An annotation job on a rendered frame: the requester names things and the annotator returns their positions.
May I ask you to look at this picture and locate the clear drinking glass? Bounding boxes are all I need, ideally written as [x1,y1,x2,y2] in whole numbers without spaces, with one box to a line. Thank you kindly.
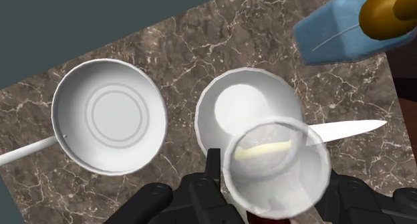
[222,116,332,220]

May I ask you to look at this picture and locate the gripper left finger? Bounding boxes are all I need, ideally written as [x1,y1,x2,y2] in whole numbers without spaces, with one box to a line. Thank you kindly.
[104,148,246,224]

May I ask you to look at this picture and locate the knife with pale yellow handle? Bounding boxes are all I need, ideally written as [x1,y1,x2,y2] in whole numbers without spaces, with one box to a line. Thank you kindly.
[234,119,388,161]

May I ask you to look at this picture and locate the blue bottle with golden cap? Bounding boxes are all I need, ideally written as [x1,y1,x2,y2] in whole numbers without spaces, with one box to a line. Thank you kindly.
[293,0,417,66]

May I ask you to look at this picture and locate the white frying pan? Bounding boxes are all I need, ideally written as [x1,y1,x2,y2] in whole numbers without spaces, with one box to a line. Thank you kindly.
[0,58,169,177]

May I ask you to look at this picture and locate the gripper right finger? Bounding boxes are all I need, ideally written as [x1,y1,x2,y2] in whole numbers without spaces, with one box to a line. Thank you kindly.
[315,169,417,224]

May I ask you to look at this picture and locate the white bowl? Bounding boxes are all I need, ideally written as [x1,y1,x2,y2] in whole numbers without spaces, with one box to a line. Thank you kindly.
[194,67,307,159]

